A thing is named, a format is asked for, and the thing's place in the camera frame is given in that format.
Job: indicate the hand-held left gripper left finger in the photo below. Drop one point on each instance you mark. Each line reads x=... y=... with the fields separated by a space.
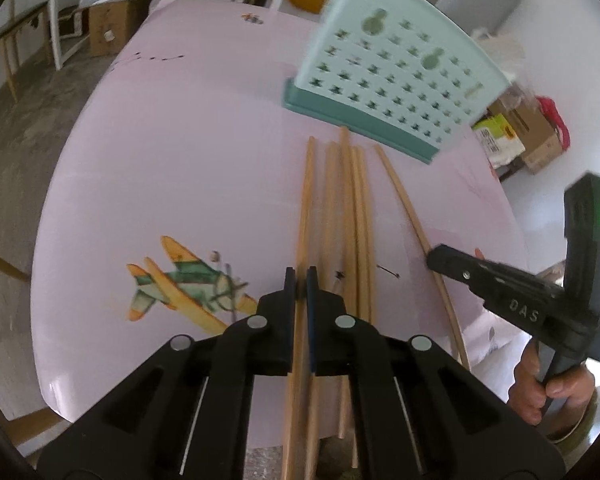
x=290 y=285

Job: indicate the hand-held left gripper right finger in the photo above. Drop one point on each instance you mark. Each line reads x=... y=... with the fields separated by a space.
x=311 y=285

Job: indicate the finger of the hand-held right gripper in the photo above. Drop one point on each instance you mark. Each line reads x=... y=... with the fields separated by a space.
x=460 y=270

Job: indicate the bundle of wooden chopsticks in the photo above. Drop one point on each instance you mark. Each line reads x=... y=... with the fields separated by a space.
x=349 y=210

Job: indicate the single wooden chopstick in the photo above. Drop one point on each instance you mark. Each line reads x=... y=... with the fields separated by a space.
x=307 y=185

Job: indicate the teal plastic utensil holder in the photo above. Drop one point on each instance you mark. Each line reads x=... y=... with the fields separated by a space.
x=395 y=70

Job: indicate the person's right hand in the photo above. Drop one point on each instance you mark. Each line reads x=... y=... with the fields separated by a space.
x=525 y=390

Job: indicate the white and green rice bag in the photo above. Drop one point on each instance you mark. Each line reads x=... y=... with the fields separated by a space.
x=500 y=140

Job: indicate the large cardboard box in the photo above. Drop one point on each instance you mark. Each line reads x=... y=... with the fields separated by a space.
x=535 y=130

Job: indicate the small cardboard box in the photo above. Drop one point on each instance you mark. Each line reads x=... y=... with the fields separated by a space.
x=107 y=27

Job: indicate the white side table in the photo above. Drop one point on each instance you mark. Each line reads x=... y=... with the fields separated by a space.
x=56 y=35

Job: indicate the white framed panel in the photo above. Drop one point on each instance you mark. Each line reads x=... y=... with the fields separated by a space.
x=70 y=22

